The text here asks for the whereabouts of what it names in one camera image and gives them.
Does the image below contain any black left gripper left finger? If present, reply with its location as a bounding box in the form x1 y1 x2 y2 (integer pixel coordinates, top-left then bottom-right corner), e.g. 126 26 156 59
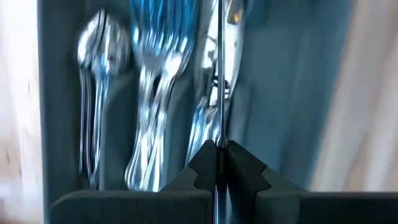
50 139 218 224

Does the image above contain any grey plastic cutlery tray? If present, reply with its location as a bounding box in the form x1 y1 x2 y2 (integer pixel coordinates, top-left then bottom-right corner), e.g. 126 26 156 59
37 0 355 224

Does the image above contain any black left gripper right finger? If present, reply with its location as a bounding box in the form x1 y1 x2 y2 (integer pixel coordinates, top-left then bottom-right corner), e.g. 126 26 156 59
226 139 398 224

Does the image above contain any silver metal spoon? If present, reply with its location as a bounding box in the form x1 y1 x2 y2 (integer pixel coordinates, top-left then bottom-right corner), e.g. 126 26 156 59
76 9 108 184
78 65 94 180
96 18 132 187
91 58 113 189

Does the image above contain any silver metal knife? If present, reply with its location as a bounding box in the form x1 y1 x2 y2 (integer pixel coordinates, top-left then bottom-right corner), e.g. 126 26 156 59
185 0 220 162
186 71 233 162
198 0 247 147
214 0 233 224

